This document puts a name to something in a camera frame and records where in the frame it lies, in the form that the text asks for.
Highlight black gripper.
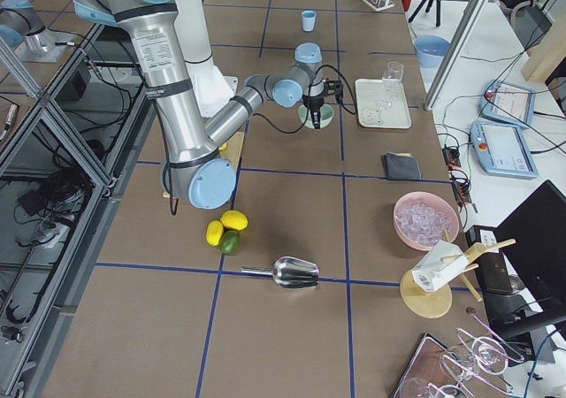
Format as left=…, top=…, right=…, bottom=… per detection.
left=302, top=79, right=343, bottom=129

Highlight light green bowl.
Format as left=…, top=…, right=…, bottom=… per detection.
left=298, top=103, right=334, bottom=129

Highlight light blue plastic cup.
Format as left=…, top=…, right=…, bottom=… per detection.
left=301, top=10, right=317, bottom=33

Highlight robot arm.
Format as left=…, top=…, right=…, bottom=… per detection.
left=73, top=0, right=340, bottom=210

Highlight blue bowl with fork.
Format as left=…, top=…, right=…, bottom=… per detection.
left=414, top=35, right=451, bottom=68

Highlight pink bowl with ice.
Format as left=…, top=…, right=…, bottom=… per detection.
left=393, top=191, right=460, bottom=251

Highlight ice cubes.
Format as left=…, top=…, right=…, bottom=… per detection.
left=394, top=199, right=453, bottom=246

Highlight steel ice scoop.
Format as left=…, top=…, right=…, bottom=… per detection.
left=241, top=256, right=319, bottom=289

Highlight cream bear serving tray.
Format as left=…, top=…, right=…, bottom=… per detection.
left=355, top=79, right=411, bottom=129

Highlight clear wine glass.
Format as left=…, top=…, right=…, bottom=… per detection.
left=376, top=61, right=404, bottom=110

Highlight wooden cutting board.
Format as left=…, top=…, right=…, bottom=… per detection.
left=161, top=131, right=246, bottom=200

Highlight grey yellow folded cloth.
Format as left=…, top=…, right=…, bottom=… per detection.
left=381, top=152, right=422, bottom=180

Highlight yellow lemon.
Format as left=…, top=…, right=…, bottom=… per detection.
left=220, top=210, right=249, bottom=231
left=205, top=220, right=225, bottom=247

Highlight green lime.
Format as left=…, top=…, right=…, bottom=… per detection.
left=218, top=230, right=241, bottom=255

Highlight far teach pendant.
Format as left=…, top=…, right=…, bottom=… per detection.
left=479, top=80, right=535, bottom=128

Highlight teach pendant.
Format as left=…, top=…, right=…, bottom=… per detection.
left=470, top=121, right=539, bottom=180
left=479, top=80, right=535, bottom=128

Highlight near teach pendant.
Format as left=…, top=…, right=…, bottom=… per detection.
left=470, top=121, right=539, bottom=180

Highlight white carton on stand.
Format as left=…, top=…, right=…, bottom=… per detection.
left=411, top=241, right=469, bottom=293

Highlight wooden mug tree stand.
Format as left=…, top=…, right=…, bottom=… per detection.
left=400, top=239, right=516, bottom=318

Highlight black monitor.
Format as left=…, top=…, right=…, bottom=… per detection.
left=478, top=180, right=565, bottom=339

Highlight hanging wine glasses rack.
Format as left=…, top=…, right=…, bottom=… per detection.
left=388, top=311, right=527, bottom=398

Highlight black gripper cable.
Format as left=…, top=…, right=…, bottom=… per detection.
left=251, top=64, right=359, bottom=134

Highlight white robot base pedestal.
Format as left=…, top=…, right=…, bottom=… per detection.
left=174, top=0, right=234, bottom=118

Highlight black camera tripod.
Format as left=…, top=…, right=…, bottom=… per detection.
left=408, top=0, right=441, bottom=27

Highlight aluminium frame post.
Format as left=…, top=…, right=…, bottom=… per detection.
left=424, top=0, right=489, bottom=111

